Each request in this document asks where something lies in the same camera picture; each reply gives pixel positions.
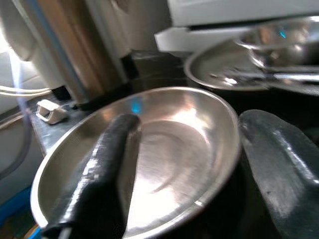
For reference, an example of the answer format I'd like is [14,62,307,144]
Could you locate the white dishwasher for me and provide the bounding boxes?
[154,0,319,53]

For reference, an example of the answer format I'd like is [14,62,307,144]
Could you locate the tall stainless steel canister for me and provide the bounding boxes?
[32,0,133,105]

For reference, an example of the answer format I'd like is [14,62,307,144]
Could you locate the small white plastic clip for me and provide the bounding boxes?
[36,99,68,125]

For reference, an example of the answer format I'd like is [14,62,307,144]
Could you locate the blue plastic bowl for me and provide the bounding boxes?
[0,186,40,239]

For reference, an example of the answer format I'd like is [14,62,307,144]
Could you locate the stainless steel bowl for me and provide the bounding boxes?
[235,17,319,68]
[29,86,242,239]

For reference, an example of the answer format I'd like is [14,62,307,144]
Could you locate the stainless steel sink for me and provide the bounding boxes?
[0,112,47,200]

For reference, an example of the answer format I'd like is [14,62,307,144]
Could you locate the steel cutlery piece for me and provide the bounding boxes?
[239,71,319,83]

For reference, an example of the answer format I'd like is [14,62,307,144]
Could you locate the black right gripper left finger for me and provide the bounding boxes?
[41,114,142,239]

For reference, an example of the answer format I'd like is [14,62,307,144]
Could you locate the white hose loop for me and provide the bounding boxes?
[0,84,52,97]

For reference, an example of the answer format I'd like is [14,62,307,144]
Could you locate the wide steel plate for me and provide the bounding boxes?
[184,39,319,97]

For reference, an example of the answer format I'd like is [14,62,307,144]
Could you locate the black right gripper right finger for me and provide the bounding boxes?
[239,109,319,239]

